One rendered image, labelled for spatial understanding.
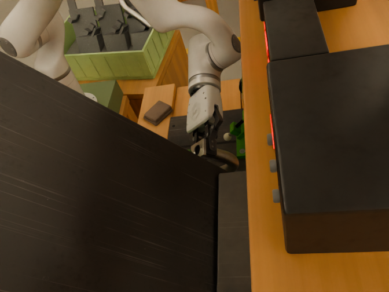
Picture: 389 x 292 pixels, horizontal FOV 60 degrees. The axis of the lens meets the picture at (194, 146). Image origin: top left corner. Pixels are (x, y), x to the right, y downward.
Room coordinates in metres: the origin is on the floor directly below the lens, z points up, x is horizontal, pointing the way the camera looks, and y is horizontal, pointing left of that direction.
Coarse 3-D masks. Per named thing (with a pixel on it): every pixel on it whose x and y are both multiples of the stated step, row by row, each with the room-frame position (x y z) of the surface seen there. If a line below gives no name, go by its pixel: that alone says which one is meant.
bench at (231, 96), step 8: (232, 80) 1.07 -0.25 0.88; (184, 88) 1.13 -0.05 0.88; (224, 88) 1.04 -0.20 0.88; (232, 88) 1.02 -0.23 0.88; (176, 96) 1.10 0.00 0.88; (184, 96) 1.08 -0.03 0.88; (224, 96) 1.00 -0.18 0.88; (232, 96) 0.98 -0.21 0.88; (240, 96) 0.96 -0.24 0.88; (176, 104) 1.05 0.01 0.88; (184, 104) 1.04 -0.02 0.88; (224, 104) 0.95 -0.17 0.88; (232, 104) 0.94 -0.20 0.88; (240, 104) 0.92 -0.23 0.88; (176, 112) 1.01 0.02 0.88; (184, 112) 0.99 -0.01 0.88
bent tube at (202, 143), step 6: (198, 144) 0.51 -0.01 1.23; (204, 144) 0.49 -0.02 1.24; (192, 150) 0.51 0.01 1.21; (198, 150) 0.51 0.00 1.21; (204, 150) 0.48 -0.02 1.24; (222, 150) 0.50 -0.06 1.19; (204, 156) 0.48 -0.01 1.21; (210, 156) 0.48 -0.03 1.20; (216, 156) 0.48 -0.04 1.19; (222, 156) 0.48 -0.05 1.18; (228, 156) 0.49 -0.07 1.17; (234, 156) 0.49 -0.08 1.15; (222, 162) 0.48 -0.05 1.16; (228, 162) 0.48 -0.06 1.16; (234, 162) 0.48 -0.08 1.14; (222, 168) 0.53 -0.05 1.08; (228, 168) 0.50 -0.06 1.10; (234, 168) 0.49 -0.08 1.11
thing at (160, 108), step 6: (162, 102) 1.04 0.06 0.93; (150, 108) 1.03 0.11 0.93; (156, 108) 1.02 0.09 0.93; (162, 108) 1.00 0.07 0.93; (168, 108) 1.00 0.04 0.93; (144, 114) 1.01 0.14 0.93; (150, 114) 1.00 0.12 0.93; (156, 114) 0.99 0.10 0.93; (162, 114) 0.98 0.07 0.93; (168, 114) 0.99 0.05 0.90; (150, 120) 0.98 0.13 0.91; (156, 120) 0.96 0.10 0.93; (162, 120) 0.97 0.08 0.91
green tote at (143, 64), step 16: (64, 48) 1.85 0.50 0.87; (144, 48) 1.41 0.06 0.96; (160, 48) 1.54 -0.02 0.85; (80, 64) 1.58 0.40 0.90; (96, 64) 1.53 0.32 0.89; (112, 64) 1.49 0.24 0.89; (128, 64) 1.44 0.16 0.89; (144, 64) 1.40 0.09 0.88; (80, 80) 1.61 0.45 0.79; (96, 80) 1.56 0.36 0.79
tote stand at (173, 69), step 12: (180, 36) 1.72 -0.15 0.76; (168, 48) 1.60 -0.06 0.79; (180, 48) 1.68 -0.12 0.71; (168, 60) 1.52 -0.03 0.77; (180, 60) 1.63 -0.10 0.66; (168, 72) 1.48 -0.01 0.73; (180, 72) 1.59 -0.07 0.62; (120, 84) 1.45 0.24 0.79; (132, 84) 1.41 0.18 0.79; (144, 84) 1.38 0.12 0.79; (156, 84) 1.34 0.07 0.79; (168, 84) 1.44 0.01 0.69; (180, 84) 1.55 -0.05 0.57; (132, 96) 1.34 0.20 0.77; (132, 108) 1.36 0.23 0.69
